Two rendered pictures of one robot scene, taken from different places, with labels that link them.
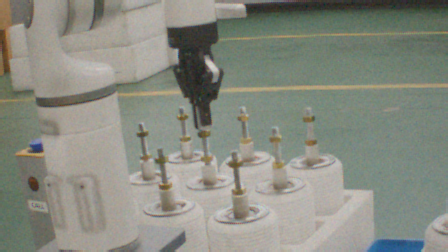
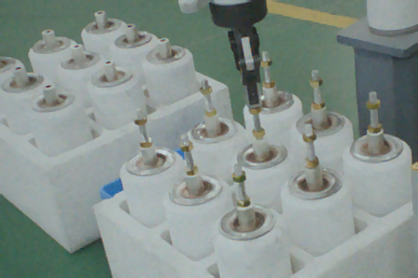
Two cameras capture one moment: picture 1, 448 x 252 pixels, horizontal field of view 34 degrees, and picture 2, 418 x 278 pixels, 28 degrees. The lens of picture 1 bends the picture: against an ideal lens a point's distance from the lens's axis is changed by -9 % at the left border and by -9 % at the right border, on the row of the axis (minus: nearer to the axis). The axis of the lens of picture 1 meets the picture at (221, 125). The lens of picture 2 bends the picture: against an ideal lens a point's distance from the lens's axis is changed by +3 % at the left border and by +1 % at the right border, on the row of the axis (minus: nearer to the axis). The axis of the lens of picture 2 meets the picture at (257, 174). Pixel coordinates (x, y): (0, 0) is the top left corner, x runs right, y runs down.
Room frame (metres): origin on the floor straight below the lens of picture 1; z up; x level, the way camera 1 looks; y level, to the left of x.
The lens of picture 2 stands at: (2.12, 0.45, 0.86)
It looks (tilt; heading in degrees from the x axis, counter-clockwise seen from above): 32 degrees down; 204
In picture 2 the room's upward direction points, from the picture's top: 9 degrees counter-clockwise
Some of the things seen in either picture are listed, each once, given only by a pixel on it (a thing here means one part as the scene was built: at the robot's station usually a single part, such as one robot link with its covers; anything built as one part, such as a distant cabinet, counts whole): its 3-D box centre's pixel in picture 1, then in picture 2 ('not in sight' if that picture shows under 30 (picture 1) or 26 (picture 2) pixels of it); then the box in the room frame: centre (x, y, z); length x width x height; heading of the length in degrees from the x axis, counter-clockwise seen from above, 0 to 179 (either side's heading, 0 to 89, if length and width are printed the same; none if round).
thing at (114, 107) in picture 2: not in sight; (123, 121); (0.94, -0.34, 0.16); 0.10 x 0.10 x 0.18
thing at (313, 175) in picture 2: (147, 170); (313, 175); (1.23, 0.13, 0.26); 0.02 x 0.02 x 0.03
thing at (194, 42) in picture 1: (194, 49); (241, 23); (1.17, 0.03, 0.46); 0.08 x 0.08 x 0.09
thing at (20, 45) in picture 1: (55, 33); not in sight; (4.18, 0.85, 0.27); 0.39 x 0.39 x 0.18; 67
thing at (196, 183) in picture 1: (210, 182); (261, 155); (1.17, 0.03, 0.25); 0.08 x 0.08 x 0.01
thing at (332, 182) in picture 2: (149, 178); (314, 184); (1.23, 0.13, 0.25); 0.08 x 0.08 x 0.01
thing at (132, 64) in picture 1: (118, 60); not in sight; (3.99, 0.49, 0.09); 0.39 x 0.39 x 0.18; 69
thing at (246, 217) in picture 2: (186, 150); (245, 215); (1.33, 0.06, 0.26); 0.02 x 0.02 x 0.03
